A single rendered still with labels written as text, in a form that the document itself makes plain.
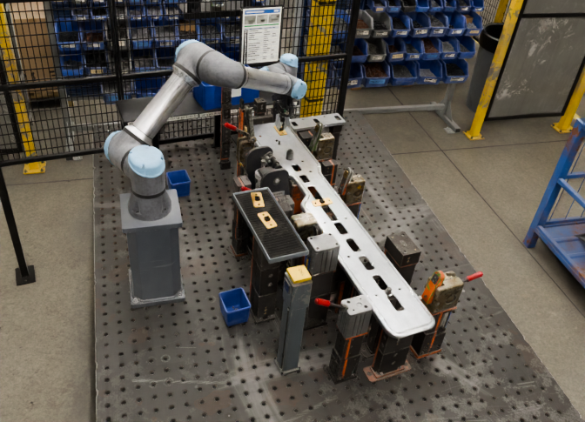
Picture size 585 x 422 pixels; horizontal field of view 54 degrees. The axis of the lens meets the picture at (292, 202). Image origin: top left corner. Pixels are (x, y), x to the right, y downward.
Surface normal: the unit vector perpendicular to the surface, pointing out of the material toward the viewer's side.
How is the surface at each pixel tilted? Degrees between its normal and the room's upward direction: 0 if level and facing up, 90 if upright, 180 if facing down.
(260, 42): 90
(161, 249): 90
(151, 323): 0
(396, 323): 0
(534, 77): 89
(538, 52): 89
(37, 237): 0
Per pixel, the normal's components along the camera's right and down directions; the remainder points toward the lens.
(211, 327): 0.08, -0.79
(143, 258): 0.26, 0.60
